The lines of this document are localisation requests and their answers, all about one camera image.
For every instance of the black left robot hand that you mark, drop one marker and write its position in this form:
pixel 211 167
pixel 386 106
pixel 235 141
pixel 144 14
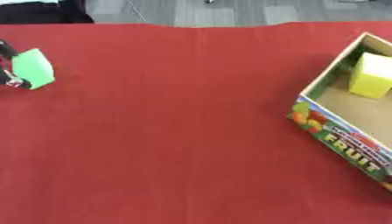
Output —
pixel 6 78

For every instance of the green block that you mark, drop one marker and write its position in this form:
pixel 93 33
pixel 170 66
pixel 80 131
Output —
pixel 33 68

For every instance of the printed cardboard box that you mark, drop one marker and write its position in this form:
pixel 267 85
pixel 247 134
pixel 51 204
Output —
pixel 352 113

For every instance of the person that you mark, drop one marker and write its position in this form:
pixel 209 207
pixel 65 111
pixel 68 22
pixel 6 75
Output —
pixel 41 13

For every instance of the yellow block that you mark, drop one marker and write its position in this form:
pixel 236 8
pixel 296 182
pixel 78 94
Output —
pixel 371 76

